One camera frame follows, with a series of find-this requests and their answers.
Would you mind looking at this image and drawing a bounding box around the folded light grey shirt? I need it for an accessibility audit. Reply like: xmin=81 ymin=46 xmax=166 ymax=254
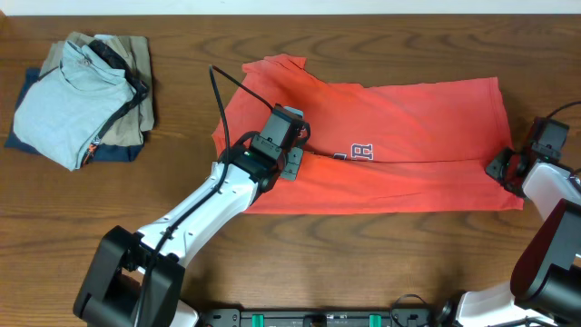
xmin=13 ymin=41 xmax=134 ymax=171

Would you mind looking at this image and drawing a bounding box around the red soccer t-shirt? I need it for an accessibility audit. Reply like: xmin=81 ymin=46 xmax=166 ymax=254
xmin=212 ymin=54 xmax=523 ymax=214

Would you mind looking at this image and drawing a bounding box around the folded black jacket orange trim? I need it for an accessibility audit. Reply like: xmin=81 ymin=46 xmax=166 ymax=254
xmin=81 ymin=39 xmax=151 ymax=165

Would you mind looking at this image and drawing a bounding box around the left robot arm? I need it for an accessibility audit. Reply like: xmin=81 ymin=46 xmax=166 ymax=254
xmin=73 ymin=132 xmax=306 ymax=327

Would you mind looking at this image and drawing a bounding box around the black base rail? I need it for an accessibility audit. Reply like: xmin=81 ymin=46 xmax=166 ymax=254
xmin=196 ymin=295 xmax=456 ymax=327

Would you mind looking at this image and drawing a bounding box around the folded khaki garment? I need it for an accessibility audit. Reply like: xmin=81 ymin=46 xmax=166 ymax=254
xmin=40 ymin=32 xmax=155 ymax=146

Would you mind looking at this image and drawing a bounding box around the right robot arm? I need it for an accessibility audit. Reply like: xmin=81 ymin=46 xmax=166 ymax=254
xmin=452 ymin=148 xmax=580 ymax=326

